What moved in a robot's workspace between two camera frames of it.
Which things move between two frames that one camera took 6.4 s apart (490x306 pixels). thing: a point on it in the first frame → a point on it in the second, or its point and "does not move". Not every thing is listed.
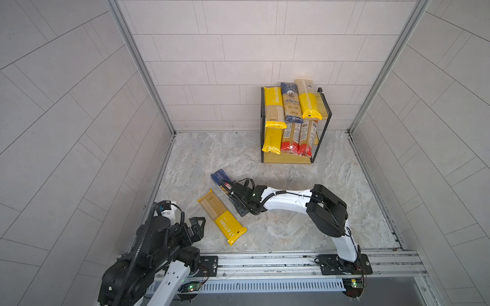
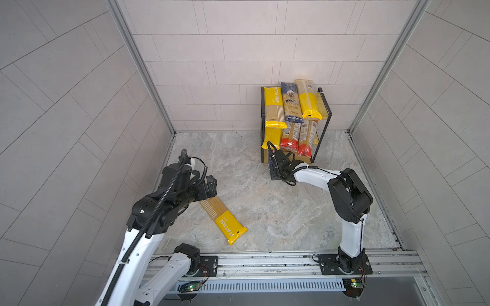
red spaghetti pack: x=308 y=130 does not move
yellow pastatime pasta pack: x=228 y=226 does not move
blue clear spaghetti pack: x=291 y=103 does not move
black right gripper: x=237 y=203 → x=272 y=168
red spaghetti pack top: x=291 y=134 does not move
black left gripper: x=198 y=231 → x=203 y=192
